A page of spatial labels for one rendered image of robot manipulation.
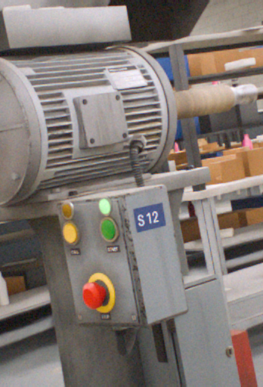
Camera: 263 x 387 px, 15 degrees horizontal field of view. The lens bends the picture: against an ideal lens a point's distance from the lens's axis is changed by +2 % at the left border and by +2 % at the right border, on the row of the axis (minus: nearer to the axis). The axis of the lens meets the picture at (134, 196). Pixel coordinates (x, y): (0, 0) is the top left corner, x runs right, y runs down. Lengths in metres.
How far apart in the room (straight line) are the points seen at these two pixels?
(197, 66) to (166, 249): 7.58
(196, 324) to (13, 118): 0.48
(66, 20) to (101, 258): 0.49
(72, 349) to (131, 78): 0.51
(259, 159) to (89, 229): 3.94
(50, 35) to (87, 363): 0.59
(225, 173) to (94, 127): 3.56
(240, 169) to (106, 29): 3.52
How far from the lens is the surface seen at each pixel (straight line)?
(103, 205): 1.42
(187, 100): 1.99
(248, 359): 1.95
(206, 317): 1.73
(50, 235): 1.82
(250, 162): 5.34
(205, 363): 1.73
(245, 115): 9.38
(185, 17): 2.20
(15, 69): 1.65
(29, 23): 1.70
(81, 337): 1.81
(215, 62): 9.17
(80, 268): 1.50
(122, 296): 1.44
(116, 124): 1.69
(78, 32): 1.76
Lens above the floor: 1.19
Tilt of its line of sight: 3 degrees down
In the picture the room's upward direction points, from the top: 10 degrees counter-clockwise
